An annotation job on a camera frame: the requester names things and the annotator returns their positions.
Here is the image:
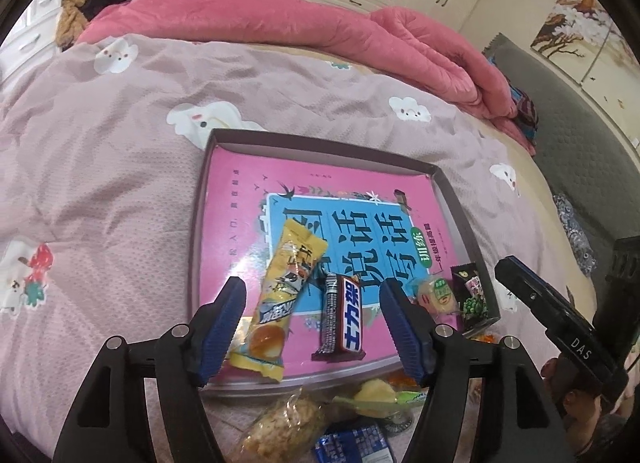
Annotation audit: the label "clear puffed snack packet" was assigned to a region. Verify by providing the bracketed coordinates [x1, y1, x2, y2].
[235, 388, 331, 463]

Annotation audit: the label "blue snack packet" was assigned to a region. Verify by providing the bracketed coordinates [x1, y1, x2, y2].
[312, 418, 396, 463]

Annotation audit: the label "green pea snack packet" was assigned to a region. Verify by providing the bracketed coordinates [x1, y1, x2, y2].
[450, 263, 493, 334]

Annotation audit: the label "green yellow chips packet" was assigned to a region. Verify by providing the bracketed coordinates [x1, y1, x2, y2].
[332, 378, 431, 421]

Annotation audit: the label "yellow brown plush cloth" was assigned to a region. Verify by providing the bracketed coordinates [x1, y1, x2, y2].
[54, 0, 91, 51]

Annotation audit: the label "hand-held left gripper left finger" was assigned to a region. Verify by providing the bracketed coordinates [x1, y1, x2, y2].
[52, 275, 247, 463]

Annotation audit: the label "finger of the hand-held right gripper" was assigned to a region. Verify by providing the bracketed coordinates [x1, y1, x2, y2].
[494, 256, 576, 339]

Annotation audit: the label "dark patterned pillow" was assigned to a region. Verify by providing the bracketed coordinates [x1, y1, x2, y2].
[552, 193, 598, 276]

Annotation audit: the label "pink book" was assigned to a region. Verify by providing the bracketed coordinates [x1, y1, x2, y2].
[195, 150, 468, 369]

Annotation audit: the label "pink quilt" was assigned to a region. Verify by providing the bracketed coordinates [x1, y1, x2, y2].
[75, 0, 538, 156]

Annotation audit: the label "round pastry packet green label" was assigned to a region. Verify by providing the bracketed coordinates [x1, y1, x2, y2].
[405, 275, 460, 316]

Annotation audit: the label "person's right hand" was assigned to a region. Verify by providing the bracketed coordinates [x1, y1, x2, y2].
[540, 355, 640, 449]

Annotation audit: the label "long yellow cake packet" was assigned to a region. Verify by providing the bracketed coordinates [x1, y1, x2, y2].
[227, 220, 329, 385]

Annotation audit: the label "dark shallow cardboard box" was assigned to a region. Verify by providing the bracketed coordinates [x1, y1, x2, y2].
[187, 128, 502, 396]

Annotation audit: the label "striped dark clothes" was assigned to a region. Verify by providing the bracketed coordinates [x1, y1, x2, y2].
[487, 55, 541, 156]

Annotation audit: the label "mauve printed bedsheet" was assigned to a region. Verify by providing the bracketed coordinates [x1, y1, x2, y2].
[0, 35, 556, 463]

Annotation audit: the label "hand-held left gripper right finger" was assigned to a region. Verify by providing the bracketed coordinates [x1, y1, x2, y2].
[378, 278, 576, 463]

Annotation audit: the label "floral wall painting panel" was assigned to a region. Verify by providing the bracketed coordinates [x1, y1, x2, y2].
[582, 28, 640, 116]
[530, 0, 623, 84]

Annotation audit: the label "grey padded headboard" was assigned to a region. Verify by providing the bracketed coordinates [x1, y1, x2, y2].
[482, 33, 640, 264]

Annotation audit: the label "dark brown chocolate bar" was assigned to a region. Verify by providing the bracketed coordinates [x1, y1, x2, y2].
[311, 273, 366, 363]

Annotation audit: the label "white drawer cabinet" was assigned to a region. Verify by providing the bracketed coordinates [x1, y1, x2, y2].
[0, 0, 66, 84]

